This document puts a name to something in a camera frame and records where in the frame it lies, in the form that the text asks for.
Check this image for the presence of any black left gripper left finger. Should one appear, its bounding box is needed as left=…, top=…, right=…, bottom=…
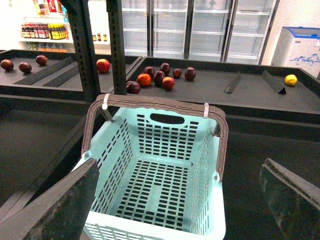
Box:
left=0, top=158, right=99, bottom=240

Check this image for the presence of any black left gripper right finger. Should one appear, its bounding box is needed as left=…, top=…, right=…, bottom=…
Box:
left=259, top=158, right=320, bottom=240

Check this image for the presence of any light blue plastic basket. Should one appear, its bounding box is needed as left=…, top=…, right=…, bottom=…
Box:
left=79, top=94, right=229, bottom=240

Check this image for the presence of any dark apple front left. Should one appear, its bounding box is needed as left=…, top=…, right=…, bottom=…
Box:
left=126, top=81, right=141, bottom=95

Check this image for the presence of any dark red apple far left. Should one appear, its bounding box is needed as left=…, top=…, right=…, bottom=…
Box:
left=0, top=59, right=14, bottom=72

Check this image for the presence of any dark apple right of group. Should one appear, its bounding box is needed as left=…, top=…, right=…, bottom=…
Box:
left=184, top=67, right=196, bottom=82

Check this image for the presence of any dark apple behind orange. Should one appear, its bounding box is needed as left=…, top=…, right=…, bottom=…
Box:
left=143, top=66, right=156, bottom=80

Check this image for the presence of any red apple front centre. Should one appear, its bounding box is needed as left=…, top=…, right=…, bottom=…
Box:
left=162, top=76, right=175, bottom=91

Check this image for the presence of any small dark red apple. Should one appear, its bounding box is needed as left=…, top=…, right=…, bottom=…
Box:
left=173, top=68, right=182, bottom=79

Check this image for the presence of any dark apple back centre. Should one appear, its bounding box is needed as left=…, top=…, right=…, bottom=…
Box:
left=160, top=62, right=171, bottom=76

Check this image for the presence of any black lower display tray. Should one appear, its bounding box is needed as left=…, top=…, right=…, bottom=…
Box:
left=0, top=95, right=320, bottom=240

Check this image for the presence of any black display tray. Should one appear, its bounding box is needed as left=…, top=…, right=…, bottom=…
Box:
left=0, top=49, right=143, bottom=95
left=126, top=57, right=320, bottom=125
left=0, top=95, right=320, bottom=240

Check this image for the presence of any black upper right display tray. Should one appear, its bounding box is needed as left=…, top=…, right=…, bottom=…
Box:
left=126, top=57, right=320, bottom=125

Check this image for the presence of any black divider wedge right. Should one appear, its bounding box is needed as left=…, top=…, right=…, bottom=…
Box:
left=261, top=70, right=286, bottom=95

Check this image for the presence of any black divider wedge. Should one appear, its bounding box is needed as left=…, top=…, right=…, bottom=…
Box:
left=261, top=70, right=286, bottom=95
left=224, top=71, right=242, bottom=94

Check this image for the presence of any yellow lemon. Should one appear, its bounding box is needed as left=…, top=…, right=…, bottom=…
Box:
left=284, top=74, right=298, bottom=86

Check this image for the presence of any black divider wedge left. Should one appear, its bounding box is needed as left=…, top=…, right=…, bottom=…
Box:
left=224, top=71, right=242, bottom=94

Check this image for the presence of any black upper left display tray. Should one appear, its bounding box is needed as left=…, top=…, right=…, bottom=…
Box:
left=0, top=49, right=143, bottom=95

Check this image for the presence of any white chest freezer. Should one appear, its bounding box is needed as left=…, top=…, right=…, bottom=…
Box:
left=271, top=26, right=320, bottom=78

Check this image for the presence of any orange fruit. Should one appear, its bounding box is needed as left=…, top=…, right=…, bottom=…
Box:
left=137, top=73, right=152, bottom=88

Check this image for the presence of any glass door refrigerator row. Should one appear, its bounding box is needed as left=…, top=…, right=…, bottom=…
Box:
left=122, top=0, right=279, bottom=65

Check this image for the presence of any white shelf with sauce bottles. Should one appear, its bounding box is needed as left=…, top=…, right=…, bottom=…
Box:
left=17, top=0, right=75, bottom=53

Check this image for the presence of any bright red apple by post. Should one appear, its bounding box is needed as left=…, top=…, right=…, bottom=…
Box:
left=96, top=58, right=110, bottom=74

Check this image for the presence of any dark green perforated post left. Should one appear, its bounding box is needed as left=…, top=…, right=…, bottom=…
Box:
left=60, top=0, right=101, bottom=102

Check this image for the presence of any dark green perforated post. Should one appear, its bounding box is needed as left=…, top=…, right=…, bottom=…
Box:
left=60, top=0, right=101, bottom=102
left=106, top=0, right=127, bottom=95

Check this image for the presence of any dark green perforated post right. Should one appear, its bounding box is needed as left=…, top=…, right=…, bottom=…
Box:
left=106, top=0, right=127, bottom=95

